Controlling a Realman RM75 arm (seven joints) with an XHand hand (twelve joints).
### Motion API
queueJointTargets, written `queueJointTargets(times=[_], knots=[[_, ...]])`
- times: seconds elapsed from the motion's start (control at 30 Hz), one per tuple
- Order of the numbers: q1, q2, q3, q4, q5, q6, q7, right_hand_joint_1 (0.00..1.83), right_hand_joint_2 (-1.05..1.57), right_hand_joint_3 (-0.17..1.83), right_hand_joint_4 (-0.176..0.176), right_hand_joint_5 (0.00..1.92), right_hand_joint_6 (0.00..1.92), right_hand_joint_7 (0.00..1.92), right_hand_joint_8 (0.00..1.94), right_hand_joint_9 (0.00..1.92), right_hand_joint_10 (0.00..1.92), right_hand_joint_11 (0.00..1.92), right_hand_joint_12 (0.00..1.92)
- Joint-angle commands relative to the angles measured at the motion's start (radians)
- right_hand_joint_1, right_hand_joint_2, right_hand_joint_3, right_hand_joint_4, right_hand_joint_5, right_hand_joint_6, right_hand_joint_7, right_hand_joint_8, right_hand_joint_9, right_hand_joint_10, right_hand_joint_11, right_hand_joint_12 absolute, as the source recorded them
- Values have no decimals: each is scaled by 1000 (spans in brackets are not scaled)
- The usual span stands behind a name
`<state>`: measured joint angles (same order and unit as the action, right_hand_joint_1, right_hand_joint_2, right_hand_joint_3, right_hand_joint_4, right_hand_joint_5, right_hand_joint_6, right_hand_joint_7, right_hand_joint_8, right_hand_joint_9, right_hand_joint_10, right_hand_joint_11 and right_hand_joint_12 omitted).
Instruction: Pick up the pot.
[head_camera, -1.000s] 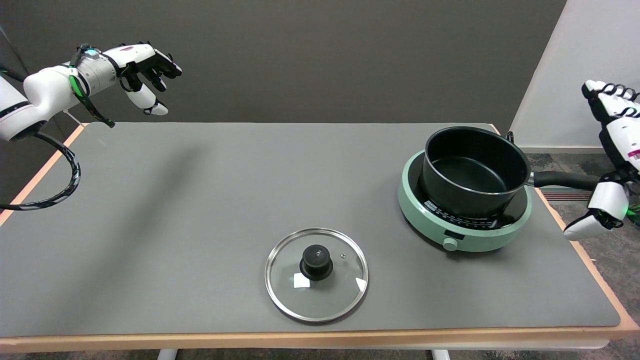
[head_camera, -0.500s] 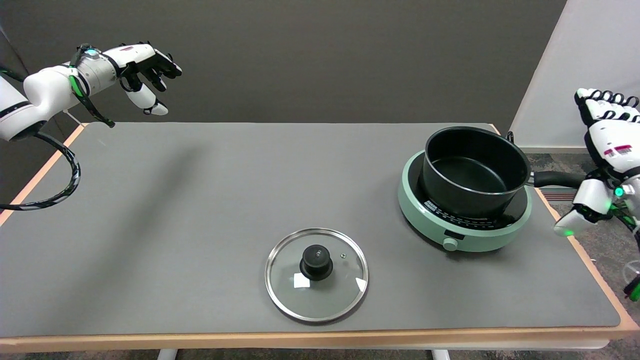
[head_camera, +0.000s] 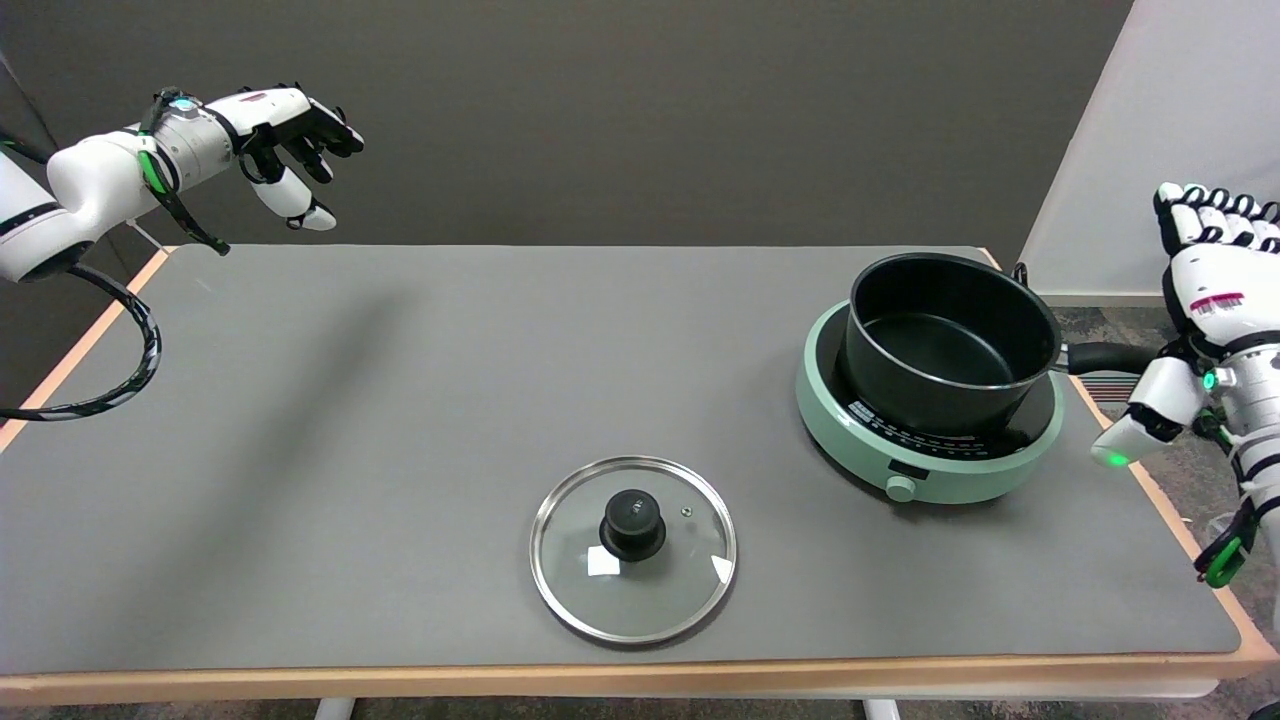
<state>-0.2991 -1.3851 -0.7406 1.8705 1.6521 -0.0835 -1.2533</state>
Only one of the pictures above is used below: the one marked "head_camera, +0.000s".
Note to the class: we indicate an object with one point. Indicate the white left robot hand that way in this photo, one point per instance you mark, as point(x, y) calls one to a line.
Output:
point(270, 108)

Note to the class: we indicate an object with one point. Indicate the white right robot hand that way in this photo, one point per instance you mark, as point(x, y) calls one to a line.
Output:
point(1220, 290)

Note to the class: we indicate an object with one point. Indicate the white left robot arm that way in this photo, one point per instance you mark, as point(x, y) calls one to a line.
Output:
point(95, 180)

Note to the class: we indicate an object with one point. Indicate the grey table mat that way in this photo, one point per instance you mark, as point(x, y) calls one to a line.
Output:
point(400, 450)

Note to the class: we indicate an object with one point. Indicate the green round induction cooker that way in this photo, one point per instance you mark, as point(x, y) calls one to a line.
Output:
point(850, 425)

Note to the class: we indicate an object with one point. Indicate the white table leg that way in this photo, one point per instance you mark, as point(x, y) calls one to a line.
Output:
point(881, 709)
point(334, 709)

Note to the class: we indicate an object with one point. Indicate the glass lid with black knob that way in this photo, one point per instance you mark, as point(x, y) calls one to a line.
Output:
point(633, 525)

